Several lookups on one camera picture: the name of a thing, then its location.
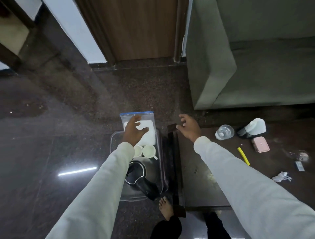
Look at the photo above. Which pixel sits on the clear drinking glass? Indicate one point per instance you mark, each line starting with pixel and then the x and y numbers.
pixel 224 132

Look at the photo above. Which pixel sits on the clear zip bag white powder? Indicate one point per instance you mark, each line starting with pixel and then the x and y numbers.
pixel 150 135

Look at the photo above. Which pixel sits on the person's right thumb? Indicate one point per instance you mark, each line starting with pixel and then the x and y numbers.
pixel 180 127

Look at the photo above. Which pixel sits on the person's left thumb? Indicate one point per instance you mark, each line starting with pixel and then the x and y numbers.
pixel 143 130

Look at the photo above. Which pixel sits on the person's right hand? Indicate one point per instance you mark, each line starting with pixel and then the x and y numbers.
pixel 190 130

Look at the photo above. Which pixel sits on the brown wooden door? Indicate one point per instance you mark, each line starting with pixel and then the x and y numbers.
pixel 142 29

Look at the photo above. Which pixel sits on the clear glass lid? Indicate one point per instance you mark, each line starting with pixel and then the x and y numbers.
pixel 300 156

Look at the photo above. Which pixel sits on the person's left forearm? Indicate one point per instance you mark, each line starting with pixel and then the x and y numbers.
pixel 98 192

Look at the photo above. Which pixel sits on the person's right leg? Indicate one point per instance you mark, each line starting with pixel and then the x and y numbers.
pixel 216 227

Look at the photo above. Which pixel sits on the person's left hand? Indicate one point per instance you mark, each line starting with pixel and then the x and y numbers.
pixel 131 135

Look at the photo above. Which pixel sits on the yellow pen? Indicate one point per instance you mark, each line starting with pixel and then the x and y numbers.
pixel 243 156

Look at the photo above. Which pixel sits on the crumpled white tissue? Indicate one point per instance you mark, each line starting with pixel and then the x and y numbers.
pixel 281 176

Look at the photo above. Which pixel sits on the small grey sachet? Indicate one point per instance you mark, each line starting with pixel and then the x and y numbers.
pixel 299 166

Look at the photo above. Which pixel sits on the white cup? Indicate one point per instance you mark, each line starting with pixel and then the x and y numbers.
pixel 138 151
pixel 149 150

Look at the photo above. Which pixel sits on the clear plastic tray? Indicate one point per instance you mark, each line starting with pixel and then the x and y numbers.
pixel 162 170

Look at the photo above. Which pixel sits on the person's right forearm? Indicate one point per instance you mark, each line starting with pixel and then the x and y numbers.
pixel 248 192

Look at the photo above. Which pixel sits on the pink small box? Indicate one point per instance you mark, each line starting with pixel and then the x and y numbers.
pixel 260 144

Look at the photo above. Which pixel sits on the person's left foot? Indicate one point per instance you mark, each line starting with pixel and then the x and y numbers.
pixel 166 208

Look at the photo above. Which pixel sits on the white bottle black cap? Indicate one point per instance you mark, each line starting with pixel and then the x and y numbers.
pixel 253 127

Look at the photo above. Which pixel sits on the grey sofa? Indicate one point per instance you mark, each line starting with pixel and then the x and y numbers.
pixel 256 61

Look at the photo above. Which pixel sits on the dark wooden furniture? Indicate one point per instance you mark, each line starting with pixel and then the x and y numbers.
pixel 9 49

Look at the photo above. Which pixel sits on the person's left leg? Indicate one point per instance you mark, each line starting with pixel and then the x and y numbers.
pixel 166 229

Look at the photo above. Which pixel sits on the dark wooden low table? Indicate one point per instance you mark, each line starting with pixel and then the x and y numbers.
pixel 196 182

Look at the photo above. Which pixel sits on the person's leg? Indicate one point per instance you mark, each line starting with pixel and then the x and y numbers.
pixel 216 227
pixel 166 229

